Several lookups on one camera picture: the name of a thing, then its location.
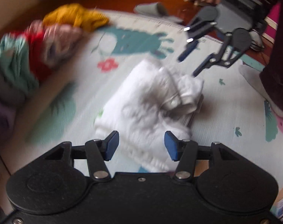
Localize grey garment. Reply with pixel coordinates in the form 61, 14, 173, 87
0, 72, 26, 107

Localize red garment in pile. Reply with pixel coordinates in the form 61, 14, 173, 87
13, 31, 53, 83

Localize pink garment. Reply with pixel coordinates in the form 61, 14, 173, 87
27, 20, 83, 68

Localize purple garment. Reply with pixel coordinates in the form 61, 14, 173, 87
0, 102, 16, 143

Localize yellow knit sweater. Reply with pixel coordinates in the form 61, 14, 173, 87
43, 4, 110, 32

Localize white quilted baby garment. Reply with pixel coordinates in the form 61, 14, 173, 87
94, 57, 204, 172

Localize teal green garment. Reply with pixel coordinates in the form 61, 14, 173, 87
0, 33, 39, 96

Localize grey slipper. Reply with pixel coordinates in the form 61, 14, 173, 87
133, 2, 184, 24

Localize cartoon foam play mat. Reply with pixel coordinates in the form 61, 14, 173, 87
0, 11, 283, 206

